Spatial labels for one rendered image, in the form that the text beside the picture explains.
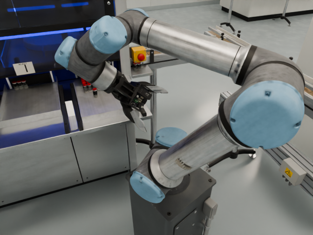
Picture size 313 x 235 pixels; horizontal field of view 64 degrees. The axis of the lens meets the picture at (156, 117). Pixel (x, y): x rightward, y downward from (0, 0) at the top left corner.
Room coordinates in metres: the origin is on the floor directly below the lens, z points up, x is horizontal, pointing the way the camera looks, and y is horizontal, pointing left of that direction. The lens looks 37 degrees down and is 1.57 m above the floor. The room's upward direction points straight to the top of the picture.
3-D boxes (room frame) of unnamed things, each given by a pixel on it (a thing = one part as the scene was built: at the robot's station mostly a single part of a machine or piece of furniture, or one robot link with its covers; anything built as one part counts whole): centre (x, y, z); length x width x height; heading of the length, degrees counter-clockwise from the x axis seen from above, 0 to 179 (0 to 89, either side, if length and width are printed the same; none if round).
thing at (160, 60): (1.58, -0.11, 0.92); 0.69 x 0.16 x 0.16; 111
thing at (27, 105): (1.03, 0.61, 0.90); 0.34 x 0.26 x 0.04; 21
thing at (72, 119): (0.88, 0.38, 0.91); 0.14 x 0.03 x 0.06; 21
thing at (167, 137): (0.62, -0.05, 0.96); 0.13 x 0.12 x 0.14; 154
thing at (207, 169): (1.43, -0.62, 0.07); 0.50 x 0.08 x 0.14; 111
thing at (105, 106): (1.06, 0.26, 0.90); 0.34 x 0.26 x 0.04; 21
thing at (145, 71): (1.39, 0.10, 0.87); 0.14 x 0.13 x 0.02; 21
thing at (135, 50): (1.35, 0.10, 0.99); 0.08 x 0.07 x 0.07; 21
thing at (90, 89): (1.14, 0.29, 0.91); 0.18 x 0.02 x 0.05; 111
